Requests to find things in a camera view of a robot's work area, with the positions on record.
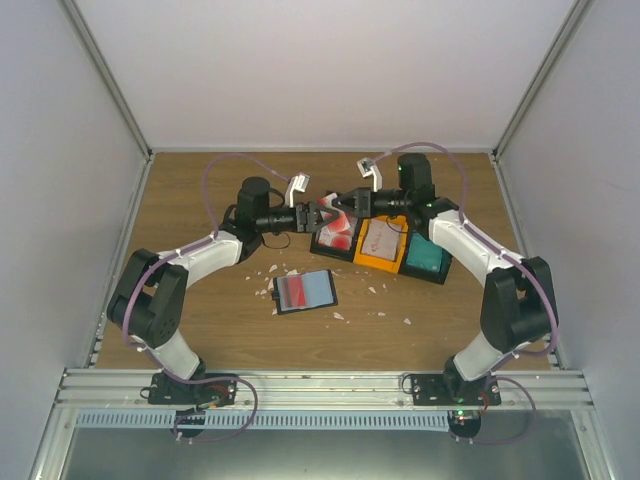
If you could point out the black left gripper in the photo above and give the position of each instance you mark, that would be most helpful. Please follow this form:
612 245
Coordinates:
305 221

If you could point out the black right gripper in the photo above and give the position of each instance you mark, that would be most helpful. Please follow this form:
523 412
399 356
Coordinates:
363 202

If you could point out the black leather card holder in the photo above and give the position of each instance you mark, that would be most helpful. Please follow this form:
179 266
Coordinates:
319 287

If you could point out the red white credit card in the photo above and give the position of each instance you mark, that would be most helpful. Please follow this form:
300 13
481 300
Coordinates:
292 293

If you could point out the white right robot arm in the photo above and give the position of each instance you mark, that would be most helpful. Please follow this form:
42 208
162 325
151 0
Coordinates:
518 305

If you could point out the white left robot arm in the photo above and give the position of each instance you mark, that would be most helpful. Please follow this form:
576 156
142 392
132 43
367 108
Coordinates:
148 299

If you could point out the red white card stack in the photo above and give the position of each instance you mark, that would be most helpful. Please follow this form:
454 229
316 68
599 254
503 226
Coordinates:
343 243

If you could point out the teal card stack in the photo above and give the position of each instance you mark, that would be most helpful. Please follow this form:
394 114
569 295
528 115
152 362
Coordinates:
424 255

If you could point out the black left storage bin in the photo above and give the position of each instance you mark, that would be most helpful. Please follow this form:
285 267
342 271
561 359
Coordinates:
347 256

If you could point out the black storage bin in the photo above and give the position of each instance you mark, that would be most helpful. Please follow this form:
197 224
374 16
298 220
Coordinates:
347 256
436 278

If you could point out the yellow middle storage bin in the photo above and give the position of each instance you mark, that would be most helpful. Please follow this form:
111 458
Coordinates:
398 223

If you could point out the black right storage bin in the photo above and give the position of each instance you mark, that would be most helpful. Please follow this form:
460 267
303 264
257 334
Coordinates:
436 278

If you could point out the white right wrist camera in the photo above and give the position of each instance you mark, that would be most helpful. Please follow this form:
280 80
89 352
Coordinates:
369 169

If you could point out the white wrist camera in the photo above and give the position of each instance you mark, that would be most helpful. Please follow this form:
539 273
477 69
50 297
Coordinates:
296 184
369 169

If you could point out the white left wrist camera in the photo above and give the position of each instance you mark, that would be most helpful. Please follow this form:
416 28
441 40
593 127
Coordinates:
296 184

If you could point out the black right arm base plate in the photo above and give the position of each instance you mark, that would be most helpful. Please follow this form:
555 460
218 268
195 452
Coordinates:
430 389

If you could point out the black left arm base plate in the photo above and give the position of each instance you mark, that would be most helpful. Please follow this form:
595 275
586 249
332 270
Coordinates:
217 390

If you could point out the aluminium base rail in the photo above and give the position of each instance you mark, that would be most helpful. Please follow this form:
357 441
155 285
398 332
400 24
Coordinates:
328 390

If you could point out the aluminium corner post right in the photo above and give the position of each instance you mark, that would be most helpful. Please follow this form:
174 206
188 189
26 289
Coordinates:
560 42

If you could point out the aluminium corner post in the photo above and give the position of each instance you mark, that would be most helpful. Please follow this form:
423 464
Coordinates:
560 42
87 39

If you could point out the grey slotted cable duct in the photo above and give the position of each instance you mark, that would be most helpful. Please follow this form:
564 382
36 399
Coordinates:
270 420

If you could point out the aluminium corner post left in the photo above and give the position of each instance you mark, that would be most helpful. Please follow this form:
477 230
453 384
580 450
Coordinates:
87 39

